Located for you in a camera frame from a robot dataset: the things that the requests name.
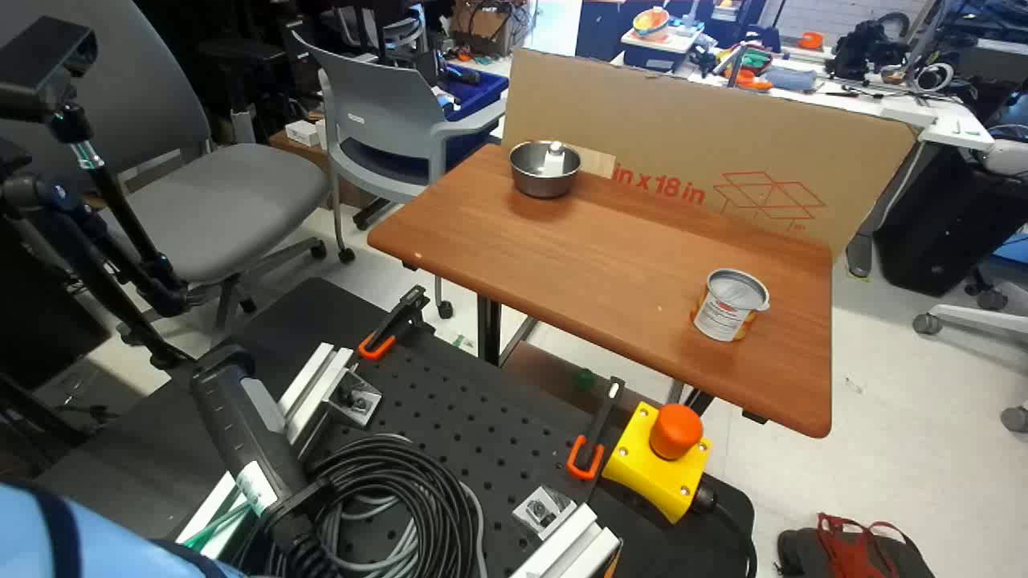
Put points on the yellow emergency stop box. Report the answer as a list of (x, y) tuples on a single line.
[(661, 457)]

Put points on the right aluminium rail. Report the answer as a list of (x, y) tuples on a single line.
[(579, 548)]

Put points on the black orange clamp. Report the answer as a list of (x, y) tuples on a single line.
[(589, 451), (386, 332)]

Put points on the light blue cloth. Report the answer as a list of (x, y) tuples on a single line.
[(56, 537)]

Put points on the red black bag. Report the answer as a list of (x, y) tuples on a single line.
[(839, 548)]

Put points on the aluminium rail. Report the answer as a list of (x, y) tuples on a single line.
[(227, 508), (579, 548)]

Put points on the white background desk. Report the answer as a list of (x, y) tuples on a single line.
[(752, 69)]

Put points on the light blue plastic chair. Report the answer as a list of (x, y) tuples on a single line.
[(394, 133)]

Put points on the left aluminium rail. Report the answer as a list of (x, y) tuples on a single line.
[(227, 508)]

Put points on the brown cardboard sheet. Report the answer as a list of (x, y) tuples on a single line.
[(785, 165)]

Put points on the black camera tripod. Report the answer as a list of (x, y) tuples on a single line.
[(99, 226)]

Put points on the black power strip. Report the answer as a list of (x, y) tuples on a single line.
[(249, 436)]

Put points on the black suitcase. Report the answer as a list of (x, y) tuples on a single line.
[(947, 222)]

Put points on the stainless steel bowl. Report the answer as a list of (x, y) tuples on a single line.
[(543, 169)]

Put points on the black perforated breadboard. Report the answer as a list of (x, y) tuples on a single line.
[(461, 472)]

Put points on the right black orange clamp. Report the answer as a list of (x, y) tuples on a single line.
[(589, 451)]

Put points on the left black orange clamp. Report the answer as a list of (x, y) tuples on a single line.
[(386, 332)]

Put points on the grey padded office chair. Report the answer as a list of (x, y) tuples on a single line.
[(101, 103)]

